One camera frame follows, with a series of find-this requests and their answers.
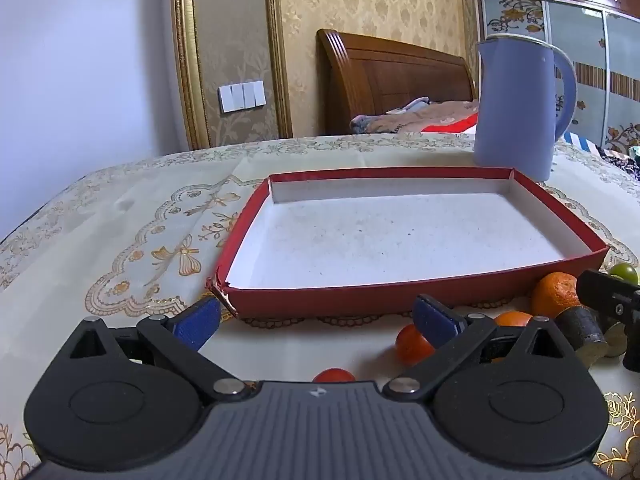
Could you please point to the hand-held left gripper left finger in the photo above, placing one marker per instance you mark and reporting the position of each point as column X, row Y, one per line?
column 197, row 324

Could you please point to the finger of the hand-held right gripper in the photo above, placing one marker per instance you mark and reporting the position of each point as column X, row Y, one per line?
column 607, row 294

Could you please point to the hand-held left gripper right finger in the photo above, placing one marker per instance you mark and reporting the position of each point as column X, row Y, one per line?
column 434, row 321

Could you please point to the green jujube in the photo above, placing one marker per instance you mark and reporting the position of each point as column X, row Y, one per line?
column 624, row 271

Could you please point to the red cherry tomato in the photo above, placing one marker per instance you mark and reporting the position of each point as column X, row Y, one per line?
column 407, row 349
column 334, row 375

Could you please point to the mandarin orange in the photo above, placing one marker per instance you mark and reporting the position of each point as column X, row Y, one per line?
column 552, row 292
column 512, row 319

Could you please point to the red cardboard box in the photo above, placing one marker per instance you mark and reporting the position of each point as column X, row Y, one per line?
column 375, row 230

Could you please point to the beige embroidered tablecloth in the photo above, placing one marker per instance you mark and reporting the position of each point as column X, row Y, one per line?
column 125, row 240

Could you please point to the striped colourful bedding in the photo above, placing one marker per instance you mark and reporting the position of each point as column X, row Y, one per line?
column 610, row 155

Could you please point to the red cloth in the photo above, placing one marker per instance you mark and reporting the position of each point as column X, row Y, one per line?
column 452, row 125

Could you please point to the blue electric kettle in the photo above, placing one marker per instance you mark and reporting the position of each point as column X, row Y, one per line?
column 510, row 110

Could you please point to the brown blanket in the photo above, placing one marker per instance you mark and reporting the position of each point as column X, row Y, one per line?
column 400, row 115

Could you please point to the wooden bed headboard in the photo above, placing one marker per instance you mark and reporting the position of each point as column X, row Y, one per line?
column 390, row 75

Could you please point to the floral sliding door wardrobe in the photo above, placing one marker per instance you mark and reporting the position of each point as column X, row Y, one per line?
column 590, row 25

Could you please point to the white wall switch panel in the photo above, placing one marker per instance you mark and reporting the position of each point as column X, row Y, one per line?
column 241, row 96

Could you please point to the wide gold wall moulding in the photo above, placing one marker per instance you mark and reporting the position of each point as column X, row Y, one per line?
column 190, row 60

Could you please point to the narrow gold wall moulding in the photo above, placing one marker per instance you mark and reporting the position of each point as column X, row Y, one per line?
column 277, row 50

